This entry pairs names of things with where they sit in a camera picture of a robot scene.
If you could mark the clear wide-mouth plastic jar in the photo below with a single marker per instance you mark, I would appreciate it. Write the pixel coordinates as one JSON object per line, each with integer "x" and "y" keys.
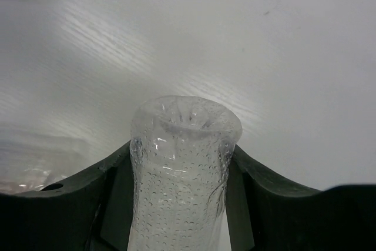
{"x": 19, "y": 181}

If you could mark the long clear ribbed bottle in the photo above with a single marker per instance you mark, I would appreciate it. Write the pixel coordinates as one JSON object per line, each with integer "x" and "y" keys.
{"x": 181, "y": 148}

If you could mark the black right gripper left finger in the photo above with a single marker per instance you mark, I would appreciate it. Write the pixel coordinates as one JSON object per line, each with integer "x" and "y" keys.
{"x": 90, "y": 210}

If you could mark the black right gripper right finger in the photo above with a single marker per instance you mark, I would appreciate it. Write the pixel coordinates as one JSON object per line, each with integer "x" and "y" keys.
{"x": 266, "y": 211}

